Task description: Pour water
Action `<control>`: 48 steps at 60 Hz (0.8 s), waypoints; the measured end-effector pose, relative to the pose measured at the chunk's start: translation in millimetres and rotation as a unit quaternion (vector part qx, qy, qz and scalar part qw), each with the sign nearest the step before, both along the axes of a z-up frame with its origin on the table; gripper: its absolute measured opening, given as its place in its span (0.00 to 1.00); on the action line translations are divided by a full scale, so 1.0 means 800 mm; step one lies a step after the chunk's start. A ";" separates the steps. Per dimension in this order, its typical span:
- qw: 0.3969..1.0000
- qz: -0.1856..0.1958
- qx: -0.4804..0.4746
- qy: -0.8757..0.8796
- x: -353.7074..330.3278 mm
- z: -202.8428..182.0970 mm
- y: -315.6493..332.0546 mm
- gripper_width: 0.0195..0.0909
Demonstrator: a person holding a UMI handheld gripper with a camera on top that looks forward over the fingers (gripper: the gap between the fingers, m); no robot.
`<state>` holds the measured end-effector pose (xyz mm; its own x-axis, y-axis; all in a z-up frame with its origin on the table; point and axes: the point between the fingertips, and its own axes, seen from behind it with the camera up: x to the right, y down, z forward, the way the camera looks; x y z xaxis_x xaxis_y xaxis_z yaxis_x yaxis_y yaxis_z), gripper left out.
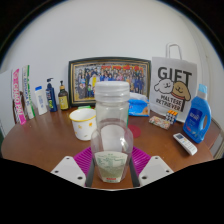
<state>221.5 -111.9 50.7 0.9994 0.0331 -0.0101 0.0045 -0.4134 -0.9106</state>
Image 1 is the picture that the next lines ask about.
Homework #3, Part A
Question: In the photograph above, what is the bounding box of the white cup with yellow rim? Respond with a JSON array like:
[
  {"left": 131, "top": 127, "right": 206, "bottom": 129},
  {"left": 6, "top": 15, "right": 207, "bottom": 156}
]
[{"left": 68, "top": 107, "right": 98, "bottom": 141}]

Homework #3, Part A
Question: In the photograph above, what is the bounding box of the framed group picture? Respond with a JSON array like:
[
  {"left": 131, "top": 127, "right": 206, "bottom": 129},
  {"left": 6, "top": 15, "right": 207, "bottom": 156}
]
[{"left": 67, "top": 56, "right": 152, "bottom": 108}]

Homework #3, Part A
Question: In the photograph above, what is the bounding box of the white printed paper gift bag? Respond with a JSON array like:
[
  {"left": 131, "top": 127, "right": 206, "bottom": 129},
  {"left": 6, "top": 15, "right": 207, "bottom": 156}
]
[{"left": 148, "top": 43, "right": 198, "bottom": 124}]

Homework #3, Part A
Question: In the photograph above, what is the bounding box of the pink printed tube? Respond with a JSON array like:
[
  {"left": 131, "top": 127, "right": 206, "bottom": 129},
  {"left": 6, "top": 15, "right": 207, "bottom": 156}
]
[{"left": 11, "top": 68, "right": 27, "bottom": 126}]

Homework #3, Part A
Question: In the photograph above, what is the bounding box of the dark bottle with yellow label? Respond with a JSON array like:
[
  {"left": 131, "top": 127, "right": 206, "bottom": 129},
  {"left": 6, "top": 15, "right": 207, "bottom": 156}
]
[{"left": 57, "top": 80, "right": 70, "bottom": 111}]

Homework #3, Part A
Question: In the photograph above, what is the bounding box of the blue detergent bottle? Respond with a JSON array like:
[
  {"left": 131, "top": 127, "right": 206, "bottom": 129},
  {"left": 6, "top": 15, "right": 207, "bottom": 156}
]
[{"left": 182, "top": 83, "right": 212, "bottom": 144}]

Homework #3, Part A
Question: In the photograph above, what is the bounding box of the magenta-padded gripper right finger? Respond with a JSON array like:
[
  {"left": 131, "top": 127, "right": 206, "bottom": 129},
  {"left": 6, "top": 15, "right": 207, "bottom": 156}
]
[{"left": 128, "top": 145, "right": 175, "bottom": 188}]

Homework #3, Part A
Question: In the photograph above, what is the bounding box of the clear bottle with white cap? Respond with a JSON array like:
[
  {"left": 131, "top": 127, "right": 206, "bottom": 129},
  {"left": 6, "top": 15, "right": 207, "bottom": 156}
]
[{"left": 90, "top": 80, "right": 134, "bottom": 184}]

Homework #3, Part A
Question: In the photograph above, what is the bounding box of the white bottle with blue cap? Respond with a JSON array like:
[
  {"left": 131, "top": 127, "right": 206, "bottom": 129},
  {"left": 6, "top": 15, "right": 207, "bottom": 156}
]
[{"left": 34, "top": 85, "right": 49, "bottom": 116}]

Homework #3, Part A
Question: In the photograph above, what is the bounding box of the dark blue pump bottle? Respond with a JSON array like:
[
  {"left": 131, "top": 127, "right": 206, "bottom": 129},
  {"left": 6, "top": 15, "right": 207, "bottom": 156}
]
[{"left": 45, "top": 77, "right": 58, "bottom": 113}]

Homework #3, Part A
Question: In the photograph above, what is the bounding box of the blue tissue pack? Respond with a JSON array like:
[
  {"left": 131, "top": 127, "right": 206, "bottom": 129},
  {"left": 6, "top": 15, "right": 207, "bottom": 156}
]
[{"left": 128, "top": 92, "right": 151, "bottom": 118}]

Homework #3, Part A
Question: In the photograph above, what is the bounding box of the white printed tube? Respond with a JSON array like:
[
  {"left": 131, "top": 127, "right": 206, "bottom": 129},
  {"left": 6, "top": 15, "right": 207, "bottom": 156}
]
[{"left": 21, "top": 64, "right": 36, "bottom": 120}]

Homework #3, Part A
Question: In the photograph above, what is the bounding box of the flat round red coaster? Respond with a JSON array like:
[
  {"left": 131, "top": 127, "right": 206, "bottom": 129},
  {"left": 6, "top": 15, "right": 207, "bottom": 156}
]
[{"left": 128, "top": 124, "right": 142, "bottom": 140}]

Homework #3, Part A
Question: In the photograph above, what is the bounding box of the white remote control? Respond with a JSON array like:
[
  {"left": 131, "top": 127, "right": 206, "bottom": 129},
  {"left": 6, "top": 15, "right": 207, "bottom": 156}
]
[{"left": 172, "top": 132, "right": 198, "bottom": 156}]

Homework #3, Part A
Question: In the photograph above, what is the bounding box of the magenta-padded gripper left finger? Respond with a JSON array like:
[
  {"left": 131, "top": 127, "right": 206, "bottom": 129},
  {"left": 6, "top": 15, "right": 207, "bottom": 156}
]
[{"left": 50, "top": 146, "right": 96, "bottom": 188}]

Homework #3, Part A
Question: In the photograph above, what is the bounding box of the colourful puzzle cube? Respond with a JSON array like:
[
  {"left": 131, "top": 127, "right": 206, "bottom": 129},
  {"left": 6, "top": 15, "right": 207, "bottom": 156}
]
[{"left": 165, "top": 109, "right": 179, "bottom": 125}]

